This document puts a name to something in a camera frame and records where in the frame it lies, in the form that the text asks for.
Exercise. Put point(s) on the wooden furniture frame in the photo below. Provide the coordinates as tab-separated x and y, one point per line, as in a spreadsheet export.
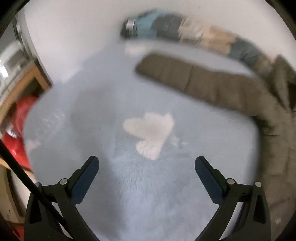
25	78

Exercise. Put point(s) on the red plastic bag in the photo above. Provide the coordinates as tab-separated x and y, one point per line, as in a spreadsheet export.
16	148

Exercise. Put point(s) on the olive puffer jacket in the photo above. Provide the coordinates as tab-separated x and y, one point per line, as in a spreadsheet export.
219	85

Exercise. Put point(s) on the rolled patchwork printed quilt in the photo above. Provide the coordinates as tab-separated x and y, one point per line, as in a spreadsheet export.
166	25

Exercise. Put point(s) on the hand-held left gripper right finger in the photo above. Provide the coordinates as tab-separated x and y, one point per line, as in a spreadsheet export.
209	180

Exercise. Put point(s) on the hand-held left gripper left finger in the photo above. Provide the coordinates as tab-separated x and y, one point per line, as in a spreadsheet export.
85	180

